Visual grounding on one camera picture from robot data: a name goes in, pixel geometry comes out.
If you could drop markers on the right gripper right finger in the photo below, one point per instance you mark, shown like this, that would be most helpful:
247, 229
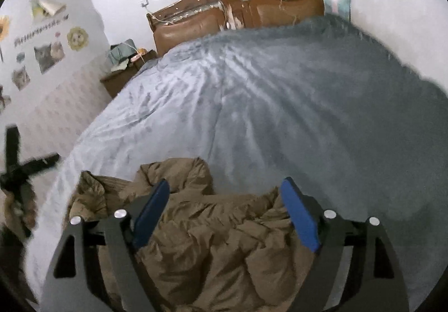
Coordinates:
355, 266

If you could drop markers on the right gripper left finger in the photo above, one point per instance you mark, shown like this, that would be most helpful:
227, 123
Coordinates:
74, 281

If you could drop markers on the brown puffy jacket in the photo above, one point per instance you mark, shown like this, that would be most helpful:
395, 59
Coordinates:
209, 252

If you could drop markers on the small cat photo sticker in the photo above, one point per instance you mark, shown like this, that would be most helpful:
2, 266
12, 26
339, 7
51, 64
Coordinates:
20, 78

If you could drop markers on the dark wooden nightstand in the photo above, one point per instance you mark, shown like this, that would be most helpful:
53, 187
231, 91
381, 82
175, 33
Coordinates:
117, 79

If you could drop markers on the green cloth pile on nightstand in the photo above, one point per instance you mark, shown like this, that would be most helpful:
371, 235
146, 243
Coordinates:
120, 55

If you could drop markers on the grey plush bed blanket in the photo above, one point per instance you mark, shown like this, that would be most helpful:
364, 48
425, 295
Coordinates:
321, 102

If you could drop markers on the pastel plaid pillow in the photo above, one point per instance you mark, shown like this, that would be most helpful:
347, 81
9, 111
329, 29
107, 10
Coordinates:
341, 8

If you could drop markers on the brown wooden headboard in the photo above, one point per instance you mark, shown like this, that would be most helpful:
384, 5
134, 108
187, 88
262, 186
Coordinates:
188, 20

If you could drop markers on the cat photo wall sticker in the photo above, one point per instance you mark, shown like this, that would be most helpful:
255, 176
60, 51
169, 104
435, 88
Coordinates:
48, 55

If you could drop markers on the yellow flower wall sticker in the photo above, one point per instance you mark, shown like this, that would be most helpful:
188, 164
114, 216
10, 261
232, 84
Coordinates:
77, 38

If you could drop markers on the peeling paper wall poster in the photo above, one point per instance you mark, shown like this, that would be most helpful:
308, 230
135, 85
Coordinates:
42, 9

